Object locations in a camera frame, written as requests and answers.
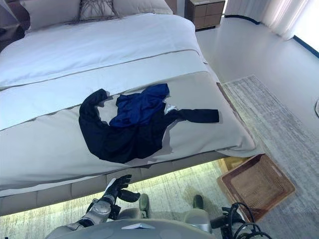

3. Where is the bed with white duvet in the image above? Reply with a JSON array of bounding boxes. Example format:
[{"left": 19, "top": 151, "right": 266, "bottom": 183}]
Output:
[{"left": 0, "top": 0, "right": 265, "bottom": 216}]

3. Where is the brown wooden nightstand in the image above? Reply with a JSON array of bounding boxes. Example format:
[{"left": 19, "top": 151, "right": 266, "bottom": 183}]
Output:
[{"left": 184, "top": 0, "right": 226, "bottom": 31}]

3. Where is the dark right robot foot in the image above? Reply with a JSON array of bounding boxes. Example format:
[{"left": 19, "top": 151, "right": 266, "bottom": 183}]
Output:
[{"left": 192, "top": 195, "right": 204, "bottom": 209}]

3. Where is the grey patterned rug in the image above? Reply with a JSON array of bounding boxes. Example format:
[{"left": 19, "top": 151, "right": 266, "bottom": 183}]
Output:
[{"left": 0, "top": 74, "right": 319, "bottom": 239}]

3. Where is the black cable bundle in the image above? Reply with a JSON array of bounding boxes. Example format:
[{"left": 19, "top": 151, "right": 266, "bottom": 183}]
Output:
[{"left": 219, "top": 202, "right": 272, "bottom": 239}]

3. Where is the grey robot torso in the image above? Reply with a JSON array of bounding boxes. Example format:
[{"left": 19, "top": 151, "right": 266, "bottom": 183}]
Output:
[{"left": 44, "top": 208, "right": 215, "bottom": 239}]

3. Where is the dark brown headboard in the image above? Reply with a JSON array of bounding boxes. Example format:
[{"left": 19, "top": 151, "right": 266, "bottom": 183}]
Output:
[{"left": 0, "top": 0, "right": 31, "bottom": 52}]

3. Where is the white sheer curtain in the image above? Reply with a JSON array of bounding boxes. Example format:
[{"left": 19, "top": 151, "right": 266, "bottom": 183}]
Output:
[{"left": 224, "top": 0, "right": 311, "bottom": 41}]

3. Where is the brown wicker basket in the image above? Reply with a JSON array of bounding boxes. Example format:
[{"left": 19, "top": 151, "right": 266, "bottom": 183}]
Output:
[{"left": 216, "top": 153, "right": 296, "bottom": 223}]

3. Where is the beige pillow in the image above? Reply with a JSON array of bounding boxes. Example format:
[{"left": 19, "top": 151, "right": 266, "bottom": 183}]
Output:
[
  {"left": 20, "top": 0, "right": 83, "bottom": 32},
  {"left": 112, "top": 0, "right": 173, "bottom": 17}
]

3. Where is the blue garment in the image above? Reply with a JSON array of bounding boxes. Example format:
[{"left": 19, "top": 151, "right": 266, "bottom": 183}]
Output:
[{"left": 109, "top": 83, "right": 170, "bottom": 128}]

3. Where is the patterned grey throw pillow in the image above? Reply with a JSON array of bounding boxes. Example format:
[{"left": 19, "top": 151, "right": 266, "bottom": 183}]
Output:
[{"left": 79, "top": 0, "right": 117, "bottom": 21}]

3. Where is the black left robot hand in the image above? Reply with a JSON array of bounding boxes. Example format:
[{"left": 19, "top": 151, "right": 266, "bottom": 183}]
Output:
[{"left": 104, "top": 174, "right": 141, "bottom": 203}]

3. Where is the dark left robot foot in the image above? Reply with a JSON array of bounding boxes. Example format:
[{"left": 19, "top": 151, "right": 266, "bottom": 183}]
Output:
[{"left": 138, "top": 194, "right": 151, "bottom": 214}]

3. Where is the beige bed runner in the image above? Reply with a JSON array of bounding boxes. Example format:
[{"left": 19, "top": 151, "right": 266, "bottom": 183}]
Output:
[{"left": 0, "top": 71, "right": 257, "bottom": 192}]

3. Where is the dark robot foot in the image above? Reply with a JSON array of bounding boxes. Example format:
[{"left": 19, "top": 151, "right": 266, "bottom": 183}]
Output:
[
  {"left": 138, "top": 194, "right": 151, "bottom": 214},
  {"left": 192, "top": 195, "right": 204, "bottom": 209}
]

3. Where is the black long-sleeve garment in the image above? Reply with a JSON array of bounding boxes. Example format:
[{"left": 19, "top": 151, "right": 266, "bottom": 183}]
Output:
[{"left": 78, "top": 88, "right": 220, "bottom": 164}]

